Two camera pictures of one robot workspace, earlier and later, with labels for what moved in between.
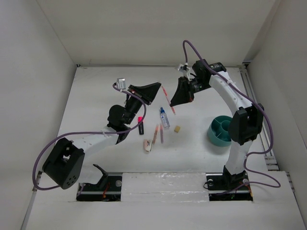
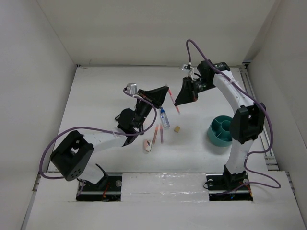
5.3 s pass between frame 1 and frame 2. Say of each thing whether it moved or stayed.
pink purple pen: stayed
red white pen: moved
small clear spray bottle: stayed
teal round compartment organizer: stayed
